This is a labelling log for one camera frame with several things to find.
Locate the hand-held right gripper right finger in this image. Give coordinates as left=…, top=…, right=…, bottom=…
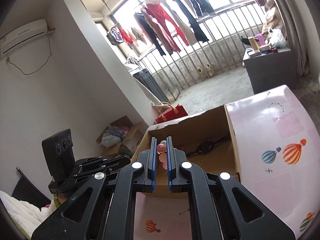
left=166, top=136, right=297, bottom=240

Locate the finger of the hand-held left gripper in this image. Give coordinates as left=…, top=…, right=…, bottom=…
left=75, top=155, right=132, bottom=167
left=72, top=166, right=120, bottom=179

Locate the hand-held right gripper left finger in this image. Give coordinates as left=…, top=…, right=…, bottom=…
left=31, top=137, right=158, bottom=240

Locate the orange pink bead bracelet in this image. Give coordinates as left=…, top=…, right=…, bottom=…
left=156, top=140, right=168, bottom=170

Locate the pink strap smartwatch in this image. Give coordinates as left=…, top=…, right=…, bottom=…
left=186, top=134, right=230, bottom=158

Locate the brown cardboard box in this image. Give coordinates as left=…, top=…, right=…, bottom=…
left=136, top=104, right=241, bottom=199

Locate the open cardboard box of clothes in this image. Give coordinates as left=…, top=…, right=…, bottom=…
left=96, top=115, right=144, bottom=157

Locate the dark chair back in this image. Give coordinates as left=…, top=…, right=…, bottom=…
left=11, top=166, right=52, bottom=209

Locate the red tote bag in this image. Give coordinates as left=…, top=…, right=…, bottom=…
left=155, top=102, right=188, bottom=124

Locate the pink balloon print tablecloth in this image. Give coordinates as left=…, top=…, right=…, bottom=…
left=132, top=85, right=316, bottom=240

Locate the metal balcony railing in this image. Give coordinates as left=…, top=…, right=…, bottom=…
left=139, top=1, right=268, bottom=95

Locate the dark grey cabinet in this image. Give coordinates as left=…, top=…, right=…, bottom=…
left=242, top=47, right=297, bottom=94

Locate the row of hanging clothes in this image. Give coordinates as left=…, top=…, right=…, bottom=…
left=106, top=0, right=269, bottom=55

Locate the plastic bag with green print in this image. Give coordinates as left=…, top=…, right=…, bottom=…
left=267, top=27, right=287, bottom=48

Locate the grey curtain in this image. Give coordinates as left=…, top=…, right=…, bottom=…
left=272, top=0, right=315, bottom=77

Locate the black power cable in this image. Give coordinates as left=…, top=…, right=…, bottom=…
left=6, top=29, right=53, bottom=75

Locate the white wall air conditioner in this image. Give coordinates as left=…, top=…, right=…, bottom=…
left=0, top=19, right=49, bottom=60

